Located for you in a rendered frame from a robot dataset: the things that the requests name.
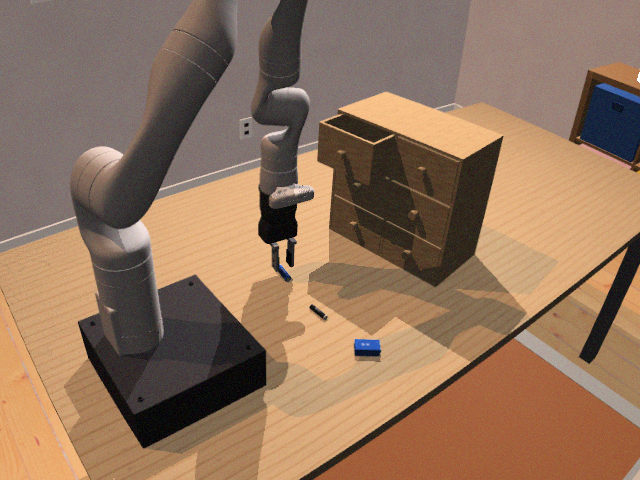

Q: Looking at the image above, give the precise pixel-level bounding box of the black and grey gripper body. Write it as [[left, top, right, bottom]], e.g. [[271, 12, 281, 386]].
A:
[[258, 166, 314, 244]]

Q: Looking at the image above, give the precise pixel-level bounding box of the brown wooden chest of drawers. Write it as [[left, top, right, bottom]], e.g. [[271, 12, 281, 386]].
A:
[[329, 92, 504, 287]]

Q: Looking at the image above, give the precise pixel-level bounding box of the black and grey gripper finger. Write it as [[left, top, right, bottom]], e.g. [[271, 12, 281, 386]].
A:
[[270, 242, 280, 272], [286, 237, 297, 267]]

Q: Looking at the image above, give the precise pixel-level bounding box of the brown wooden drawer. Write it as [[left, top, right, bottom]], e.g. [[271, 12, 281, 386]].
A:
[[381, 221, 442, 283], [334, 171, 389, 216], [387, 180, 450, 246], [331, 194, 383, 253], [317, 114, 395, 186], [392, 136, 460, 204]]

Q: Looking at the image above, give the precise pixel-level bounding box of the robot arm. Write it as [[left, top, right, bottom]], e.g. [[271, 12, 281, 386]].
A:
[[70, 0, 310, 356]]

